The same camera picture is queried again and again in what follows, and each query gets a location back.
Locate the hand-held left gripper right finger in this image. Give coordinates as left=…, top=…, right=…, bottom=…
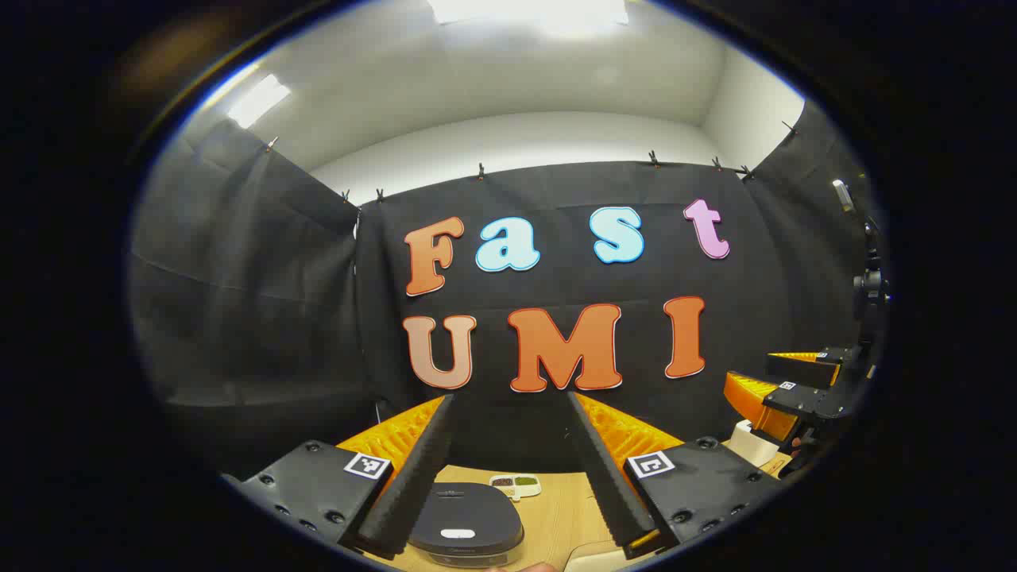
left=566, top=391, right=786, bottom=559

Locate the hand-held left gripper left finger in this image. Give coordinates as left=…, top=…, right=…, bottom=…
left=221, top=393, right=458, bottom=558

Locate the dark grey rice cooker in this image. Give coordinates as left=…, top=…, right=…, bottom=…
left=408, top=482, right=525, bottom=568

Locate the white toaster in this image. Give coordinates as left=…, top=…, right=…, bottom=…
left=729, top=419, right=783, bottom=470

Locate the white divided seasoning dish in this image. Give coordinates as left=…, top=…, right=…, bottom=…
left=489, top=473, right=543, bottom=501

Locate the ceiling light panel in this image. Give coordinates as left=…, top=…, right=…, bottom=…
left=429, top=0, right=628, bottom=25
left=228, top=74, right=291, bottom=128

